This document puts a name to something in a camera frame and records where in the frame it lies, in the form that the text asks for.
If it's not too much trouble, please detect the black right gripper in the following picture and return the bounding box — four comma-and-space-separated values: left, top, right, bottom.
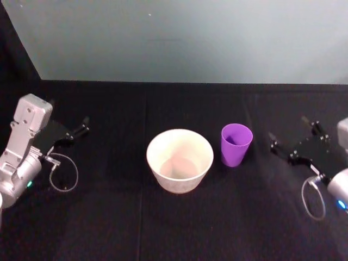
268, 116, 348, 180

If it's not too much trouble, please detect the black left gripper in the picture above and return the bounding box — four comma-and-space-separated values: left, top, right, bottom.
34, 99, 91, 154

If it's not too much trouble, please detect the purple plastic cup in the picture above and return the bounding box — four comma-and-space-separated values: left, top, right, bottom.
220, 123, 254, 167

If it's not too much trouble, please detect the white bowl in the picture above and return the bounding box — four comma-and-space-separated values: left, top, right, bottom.
146, 129, 214, 194

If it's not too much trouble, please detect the black table cloth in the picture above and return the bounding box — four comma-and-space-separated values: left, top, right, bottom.
0, 0, 348, 261

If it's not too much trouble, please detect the thin right gripper cable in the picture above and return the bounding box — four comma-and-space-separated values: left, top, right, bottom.
302, 175, 327, 221

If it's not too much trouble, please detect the thin gripper cable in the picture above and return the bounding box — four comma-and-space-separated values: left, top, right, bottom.
302, 175, 327, 221
40, 152, 79, 193

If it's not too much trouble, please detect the thin left gripper cable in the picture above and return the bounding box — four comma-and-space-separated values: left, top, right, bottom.
40, 152, 79, 193

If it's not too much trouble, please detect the plain pale wall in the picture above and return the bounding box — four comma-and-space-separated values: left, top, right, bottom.
4, 0, 348, 85

